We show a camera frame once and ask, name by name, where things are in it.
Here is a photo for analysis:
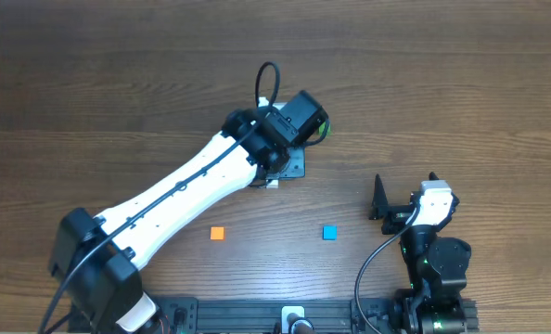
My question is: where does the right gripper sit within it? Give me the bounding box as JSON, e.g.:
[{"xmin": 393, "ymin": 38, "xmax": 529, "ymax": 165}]
[{"xmin": 368, "ymin": 171, "xmax": 441, "ymax": 236}]

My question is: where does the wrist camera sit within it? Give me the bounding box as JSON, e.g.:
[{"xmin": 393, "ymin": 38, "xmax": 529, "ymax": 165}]
[
  {"xmin": 409, "ymin": 179, "xmax": 455, "ymax": 228},
  {"xmin": 256, "ymin": 96, "xmax": 287, "ymax": 112}
]

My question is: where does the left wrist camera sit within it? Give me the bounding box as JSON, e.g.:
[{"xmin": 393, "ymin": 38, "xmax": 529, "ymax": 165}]
[{"xmin": 256, "ymin": 96, "xmax": 287, "ymax": 112}]

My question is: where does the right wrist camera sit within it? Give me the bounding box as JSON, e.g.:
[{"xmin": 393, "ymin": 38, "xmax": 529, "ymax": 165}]
[{"xmin": 409, "ymin": 179, "xmax": 455, "ymax": 228}]

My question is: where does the mounting rail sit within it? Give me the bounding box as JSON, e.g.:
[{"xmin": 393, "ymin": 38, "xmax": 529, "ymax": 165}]
[{"xmin": 138, "ymin": 296, "xmax": 481, "ymax": 334}]

